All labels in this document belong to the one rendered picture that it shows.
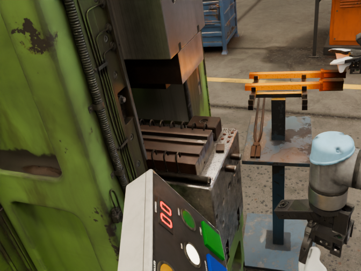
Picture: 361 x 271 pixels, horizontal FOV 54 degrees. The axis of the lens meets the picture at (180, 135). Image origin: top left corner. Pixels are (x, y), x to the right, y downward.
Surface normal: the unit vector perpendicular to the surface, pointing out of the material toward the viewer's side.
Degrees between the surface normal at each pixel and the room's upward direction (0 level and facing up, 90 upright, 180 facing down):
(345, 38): 90
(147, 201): 30
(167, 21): 90
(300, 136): 0
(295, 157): 0
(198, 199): 90
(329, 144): 1
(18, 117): 89
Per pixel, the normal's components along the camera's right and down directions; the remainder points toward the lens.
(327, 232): -0.14, -0.84
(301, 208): -0.51, -0.83
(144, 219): -0.62, -0.65
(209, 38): -0.33, 0.53
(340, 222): -0.64, 0.48
